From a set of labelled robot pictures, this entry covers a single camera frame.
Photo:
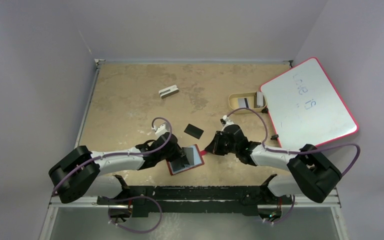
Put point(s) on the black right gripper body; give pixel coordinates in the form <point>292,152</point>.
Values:
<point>220,143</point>

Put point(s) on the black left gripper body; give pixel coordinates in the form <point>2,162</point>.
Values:
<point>173,155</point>

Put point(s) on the black credit card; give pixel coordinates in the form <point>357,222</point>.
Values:
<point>194,131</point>
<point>180,164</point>

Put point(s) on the red card holder wallet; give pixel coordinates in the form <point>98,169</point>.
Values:
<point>192,159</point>

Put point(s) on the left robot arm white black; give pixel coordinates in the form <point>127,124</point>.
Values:
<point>75,173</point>

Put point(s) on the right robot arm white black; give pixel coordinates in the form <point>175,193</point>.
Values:
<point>311,173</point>

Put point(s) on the loose card in tray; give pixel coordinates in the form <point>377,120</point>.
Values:
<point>243,102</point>

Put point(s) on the stack of white cards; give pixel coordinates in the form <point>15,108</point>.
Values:
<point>259,100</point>

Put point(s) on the white grey card reader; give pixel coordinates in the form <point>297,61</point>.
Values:
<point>168,91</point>

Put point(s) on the beige oval tray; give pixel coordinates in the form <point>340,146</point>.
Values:
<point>251,100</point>

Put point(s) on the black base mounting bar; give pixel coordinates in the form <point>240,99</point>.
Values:
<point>247,200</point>

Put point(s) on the pink-framed whiteboard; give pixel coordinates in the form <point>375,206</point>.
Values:
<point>306,108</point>

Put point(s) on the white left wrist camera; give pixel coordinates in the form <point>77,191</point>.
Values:
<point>161,130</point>

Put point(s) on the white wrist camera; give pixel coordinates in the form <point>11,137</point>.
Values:
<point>161,130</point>
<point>226,121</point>

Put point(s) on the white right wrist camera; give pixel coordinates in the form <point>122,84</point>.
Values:
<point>226,121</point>

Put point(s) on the aluminium table frame rail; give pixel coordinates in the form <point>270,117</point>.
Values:
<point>312,175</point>

